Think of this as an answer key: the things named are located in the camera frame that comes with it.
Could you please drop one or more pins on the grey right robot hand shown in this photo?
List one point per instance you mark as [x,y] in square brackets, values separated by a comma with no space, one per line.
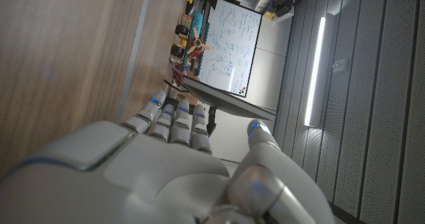
[133,180]

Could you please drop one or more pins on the computer monitor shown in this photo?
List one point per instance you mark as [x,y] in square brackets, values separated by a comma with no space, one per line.
[225,101]

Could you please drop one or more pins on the wooden toy airplane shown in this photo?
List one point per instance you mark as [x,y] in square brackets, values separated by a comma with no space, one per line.
[196,46]

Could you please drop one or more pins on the whiteboard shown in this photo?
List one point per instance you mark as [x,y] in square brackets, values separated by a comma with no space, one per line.
[232,41]

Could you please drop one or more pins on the teal yarn ball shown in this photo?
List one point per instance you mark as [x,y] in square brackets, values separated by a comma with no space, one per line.
[197,19]

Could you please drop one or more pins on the long ceiling light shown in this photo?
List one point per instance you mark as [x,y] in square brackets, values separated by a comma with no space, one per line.
[315,71]

